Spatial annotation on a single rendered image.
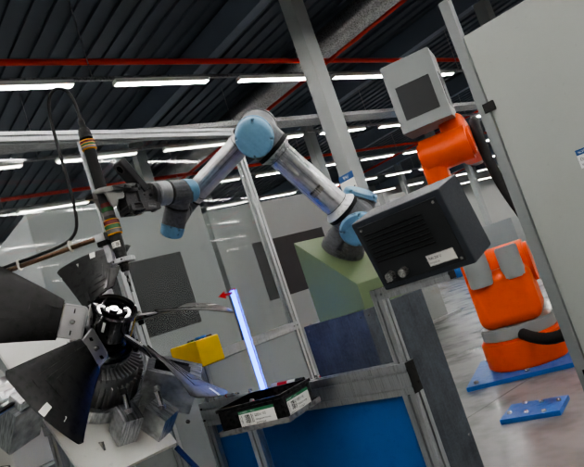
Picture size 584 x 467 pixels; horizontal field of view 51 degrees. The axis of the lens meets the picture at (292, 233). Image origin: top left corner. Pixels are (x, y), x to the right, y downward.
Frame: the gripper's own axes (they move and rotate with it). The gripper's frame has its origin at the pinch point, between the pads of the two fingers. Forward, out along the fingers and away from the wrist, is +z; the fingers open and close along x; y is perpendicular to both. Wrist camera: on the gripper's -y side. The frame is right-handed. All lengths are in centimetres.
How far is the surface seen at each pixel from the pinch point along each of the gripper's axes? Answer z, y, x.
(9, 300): 26.2, 23.6, 7.9
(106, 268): -3.8, 19.7, 10.7
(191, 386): 4, 57, -25
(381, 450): -39, 91, -38
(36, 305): 21.0, 26.6, 5.4
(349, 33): -843, -384, 418
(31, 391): 35, 47, -13
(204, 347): -37, 51, 21
